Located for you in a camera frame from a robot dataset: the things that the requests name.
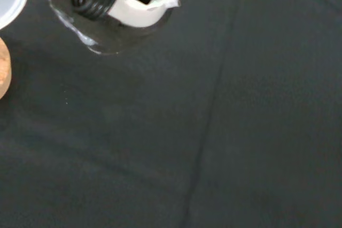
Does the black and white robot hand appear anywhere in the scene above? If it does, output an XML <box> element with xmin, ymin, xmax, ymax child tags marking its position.
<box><xmin>52</xmin><ymin>0</ymin><xmax>199</xmax><ymax>28</ymax></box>

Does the black table cloth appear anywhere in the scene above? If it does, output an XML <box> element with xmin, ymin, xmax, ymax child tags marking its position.
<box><xmin>0</xmin><ymin>0</ymin><xmax>342</xmax><ymax>228</ymax></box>

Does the cork ring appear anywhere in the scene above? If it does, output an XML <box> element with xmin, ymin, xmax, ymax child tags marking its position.
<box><xmin>0</xmin><ymin>36</ymin><xmax>12</xmax><ymax>100</ymax></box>

